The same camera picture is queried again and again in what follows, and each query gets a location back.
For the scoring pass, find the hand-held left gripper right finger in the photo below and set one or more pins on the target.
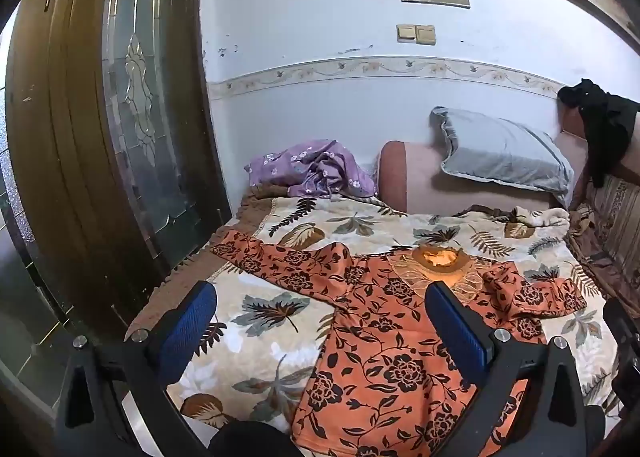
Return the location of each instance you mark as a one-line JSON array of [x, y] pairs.
[[457, 332]]

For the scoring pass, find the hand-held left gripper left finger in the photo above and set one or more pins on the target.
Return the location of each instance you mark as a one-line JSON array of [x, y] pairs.
[[190, 322]]

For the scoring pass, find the orange floral blouse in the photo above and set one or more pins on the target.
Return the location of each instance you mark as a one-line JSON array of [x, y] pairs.
[[380, 337]]

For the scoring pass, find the leaf-print blanket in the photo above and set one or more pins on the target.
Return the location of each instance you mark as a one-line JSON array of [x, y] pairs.
[[260, 317]]

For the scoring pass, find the brown cloth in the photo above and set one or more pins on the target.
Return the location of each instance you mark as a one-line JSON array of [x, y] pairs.
[[595, 247]]

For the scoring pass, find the person's dark trouser leg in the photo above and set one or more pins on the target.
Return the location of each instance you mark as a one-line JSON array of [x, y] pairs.
[[247, 439]]

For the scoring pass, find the grey pillow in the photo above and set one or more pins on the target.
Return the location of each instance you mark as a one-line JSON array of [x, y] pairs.
[[500, 152]]

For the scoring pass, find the purple floral cloth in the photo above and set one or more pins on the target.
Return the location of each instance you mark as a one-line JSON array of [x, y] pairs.
[[310, 169]]

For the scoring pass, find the wooden door with glass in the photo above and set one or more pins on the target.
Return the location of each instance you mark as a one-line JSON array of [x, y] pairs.
[[75, 137]]

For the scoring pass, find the black garment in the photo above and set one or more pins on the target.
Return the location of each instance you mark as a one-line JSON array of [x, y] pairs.
[[607, 127]]

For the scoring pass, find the beige wall switch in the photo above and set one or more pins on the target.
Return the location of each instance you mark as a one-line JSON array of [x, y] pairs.
[[406, 34], [425, 35]]

